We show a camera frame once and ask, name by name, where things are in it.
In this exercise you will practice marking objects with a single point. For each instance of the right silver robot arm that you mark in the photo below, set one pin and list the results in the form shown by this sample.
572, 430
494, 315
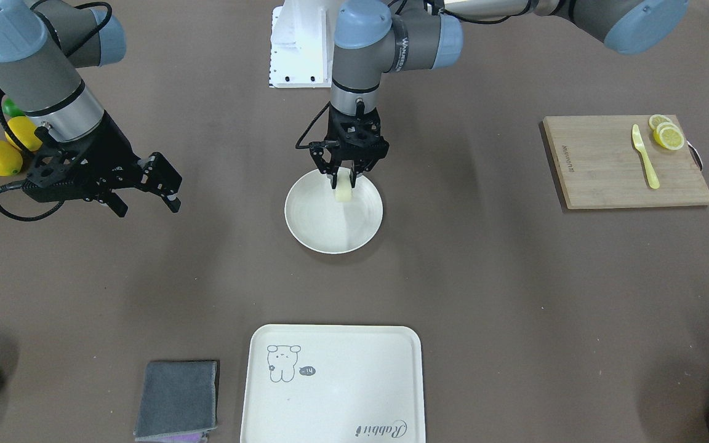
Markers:
42, 46

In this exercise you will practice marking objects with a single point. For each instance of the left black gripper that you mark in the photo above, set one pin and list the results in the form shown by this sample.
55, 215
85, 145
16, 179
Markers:
381, 154

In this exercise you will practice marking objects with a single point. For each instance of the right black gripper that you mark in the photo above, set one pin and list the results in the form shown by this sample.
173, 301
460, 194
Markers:
116, 149

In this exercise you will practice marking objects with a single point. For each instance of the yellow lemon far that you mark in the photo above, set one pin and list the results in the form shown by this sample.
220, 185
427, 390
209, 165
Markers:
24, 129

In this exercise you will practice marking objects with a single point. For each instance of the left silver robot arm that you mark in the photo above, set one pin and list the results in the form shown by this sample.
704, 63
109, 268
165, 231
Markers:
373, 38

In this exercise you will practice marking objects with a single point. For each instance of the bamboo cutting board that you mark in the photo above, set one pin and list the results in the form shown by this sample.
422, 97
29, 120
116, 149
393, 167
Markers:
599, 168

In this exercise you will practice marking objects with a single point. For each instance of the grey folded cloth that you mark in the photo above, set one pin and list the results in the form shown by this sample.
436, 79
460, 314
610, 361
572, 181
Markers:
178, 402

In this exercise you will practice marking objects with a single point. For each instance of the green lime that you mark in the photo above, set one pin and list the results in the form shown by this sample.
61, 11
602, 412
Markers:
11, 109

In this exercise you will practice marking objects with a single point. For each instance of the yellow plastic knife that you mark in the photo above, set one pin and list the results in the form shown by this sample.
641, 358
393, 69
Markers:
650, 174

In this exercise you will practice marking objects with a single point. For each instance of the cream round plate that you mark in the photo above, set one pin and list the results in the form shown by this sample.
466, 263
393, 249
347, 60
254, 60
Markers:
320, 223

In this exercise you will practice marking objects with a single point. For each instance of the lemon slices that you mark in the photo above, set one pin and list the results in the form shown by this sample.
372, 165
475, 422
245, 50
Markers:
666, 133

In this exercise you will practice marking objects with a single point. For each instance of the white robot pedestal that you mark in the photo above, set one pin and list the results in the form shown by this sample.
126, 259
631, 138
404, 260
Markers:
302, 44

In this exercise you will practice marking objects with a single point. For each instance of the cream rectangular tray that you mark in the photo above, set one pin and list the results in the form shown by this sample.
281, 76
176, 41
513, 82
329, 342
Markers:
334, 383

